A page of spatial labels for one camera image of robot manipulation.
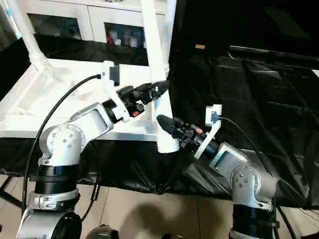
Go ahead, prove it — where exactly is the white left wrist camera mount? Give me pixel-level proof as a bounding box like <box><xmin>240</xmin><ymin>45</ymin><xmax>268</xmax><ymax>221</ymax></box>
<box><xmin>96</xmin><ymin>60</ymin><xmax>130</xmax><ymax>123</ymax></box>

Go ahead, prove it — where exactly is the black glossy mat cloth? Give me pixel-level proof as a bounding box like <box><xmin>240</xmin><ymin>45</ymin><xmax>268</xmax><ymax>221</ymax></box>
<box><xmin>0</xmin><ymin>33</ymin><xmax>319</xmax><ymax>210</ymax></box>

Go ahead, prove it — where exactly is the white glass door cabinet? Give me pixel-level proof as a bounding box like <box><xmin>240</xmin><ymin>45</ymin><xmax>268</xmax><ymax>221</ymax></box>
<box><xmin>7</xmin><ymin>0</ymin><xmax>170</xmax><ymax>49</ymax></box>

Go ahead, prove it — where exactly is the grey curtain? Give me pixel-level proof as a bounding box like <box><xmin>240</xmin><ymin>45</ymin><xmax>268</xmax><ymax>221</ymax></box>
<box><xmin>0</xmin><ymin>7</ymin><xmax>15</xmax><ymax>52</ymax></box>

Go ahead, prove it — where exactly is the black folding table frame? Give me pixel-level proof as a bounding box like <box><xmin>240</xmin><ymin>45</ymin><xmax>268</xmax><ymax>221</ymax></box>
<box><xmin>0</xmin><ymin>175</ymin><xmax>24</xmax><ymax>210</ymax></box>

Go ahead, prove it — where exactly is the white plastic table top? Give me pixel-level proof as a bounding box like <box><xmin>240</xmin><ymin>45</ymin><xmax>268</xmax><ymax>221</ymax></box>
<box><xmin>0</xmin><ymin>57</ymin><xmax>175</xmax><ymax>142</ymax></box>

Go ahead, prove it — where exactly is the grey rounded object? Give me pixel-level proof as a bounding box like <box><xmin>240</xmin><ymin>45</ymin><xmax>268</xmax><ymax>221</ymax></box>
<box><xmin>86</xmin><ymin>224</ymin><xmax>119</xmax><ymax>239</ymax></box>

